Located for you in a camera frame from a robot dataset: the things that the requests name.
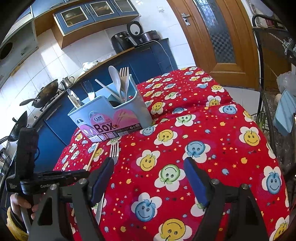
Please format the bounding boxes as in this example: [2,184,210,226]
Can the steel fork white handle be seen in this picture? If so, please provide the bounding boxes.
[95,142,119,224]

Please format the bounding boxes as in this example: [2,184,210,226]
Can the steel butter knife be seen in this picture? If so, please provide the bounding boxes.
[67,89,83,109]

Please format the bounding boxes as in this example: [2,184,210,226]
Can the steel fork patterned handle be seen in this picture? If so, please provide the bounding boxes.
[82,80,95,101]

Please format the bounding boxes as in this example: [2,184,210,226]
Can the beige plastic spoon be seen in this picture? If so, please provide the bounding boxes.
[108,66,123,100]

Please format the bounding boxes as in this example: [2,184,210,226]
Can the white plastic fork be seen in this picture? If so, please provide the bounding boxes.
[119,67,130,102]

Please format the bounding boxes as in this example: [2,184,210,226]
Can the black spoon white handle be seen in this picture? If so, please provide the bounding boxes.
[95,79,123,103]

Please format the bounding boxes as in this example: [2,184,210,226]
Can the yellow sleeve forearm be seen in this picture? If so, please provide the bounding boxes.
[6,207,29,241]

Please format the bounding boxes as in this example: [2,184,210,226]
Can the blue lower kitchen cabinets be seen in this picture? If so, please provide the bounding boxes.
[28,38,177,172]

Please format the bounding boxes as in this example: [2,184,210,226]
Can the person left hand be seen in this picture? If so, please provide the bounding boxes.
[10,193,39,221]

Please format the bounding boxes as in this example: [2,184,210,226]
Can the left black wok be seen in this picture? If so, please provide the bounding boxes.
[0,111,28,144]

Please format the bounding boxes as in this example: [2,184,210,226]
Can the black wok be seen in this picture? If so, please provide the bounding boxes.
[20,79,59,108]
[0,111,28,144]

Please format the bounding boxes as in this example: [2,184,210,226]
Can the right black wok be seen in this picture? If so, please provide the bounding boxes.
[20,79,59,108]

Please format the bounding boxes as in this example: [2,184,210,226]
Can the red smiley flower tablecloth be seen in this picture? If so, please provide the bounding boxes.
[55,67,290,240]

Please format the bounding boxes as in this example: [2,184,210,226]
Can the steel kettle pitcher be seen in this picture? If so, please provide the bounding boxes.
[61,76,75,90]

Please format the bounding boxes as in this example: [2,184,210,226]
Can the light blue utensil box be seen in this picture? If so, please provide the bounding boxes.
[68,75,152,143]

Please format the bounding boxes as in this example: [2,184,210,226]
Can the white cloth on counter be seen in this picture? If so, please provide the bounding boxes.
[82,60,99,72]

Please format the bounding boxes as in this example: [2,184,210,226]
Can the range hood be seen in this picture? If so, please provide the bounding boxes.
[1,13,38,86]

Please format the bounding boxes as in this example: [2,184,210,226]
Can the black air fryer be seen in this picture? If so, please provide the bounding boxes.
[111,31,134,54]

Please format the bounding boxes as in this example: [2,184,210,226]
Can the black metal rack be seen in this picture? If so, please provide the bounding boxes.
[251,14,296,163]

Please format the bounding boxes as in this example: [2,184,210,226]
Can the wooden door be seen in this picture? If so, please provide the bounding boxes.
[169,0,259,90]

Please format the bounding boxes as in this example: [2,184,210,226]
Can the blue wall cabinet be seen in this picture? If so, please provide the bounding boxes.
[31,0,139,49]

